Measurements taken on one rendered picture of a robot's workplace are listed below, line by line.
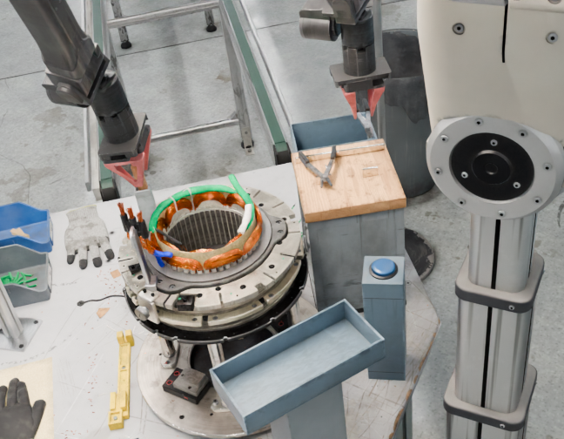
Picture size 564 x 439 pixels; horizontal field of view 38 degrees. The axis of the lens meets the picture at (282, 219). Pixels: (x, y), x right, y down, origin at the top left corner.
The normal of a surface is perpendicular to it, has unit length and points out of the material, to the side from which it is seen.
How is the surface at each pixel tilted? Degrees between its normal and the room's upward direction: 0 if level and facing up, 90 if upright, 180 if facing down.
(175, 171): 0
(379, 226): 90
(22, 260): 88
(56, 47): 122
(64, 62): 112
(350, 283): 90
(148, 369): 0
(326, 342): 0
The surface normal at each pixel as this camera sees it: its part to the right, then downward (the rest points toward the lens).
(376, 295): -0.15, 0.64
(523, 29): -0.43, 0.62
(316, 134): 0.11, 0.62
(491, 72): -0.37, 0.83
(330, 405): 0.51, 0.51
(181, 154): -0.11, -0.77
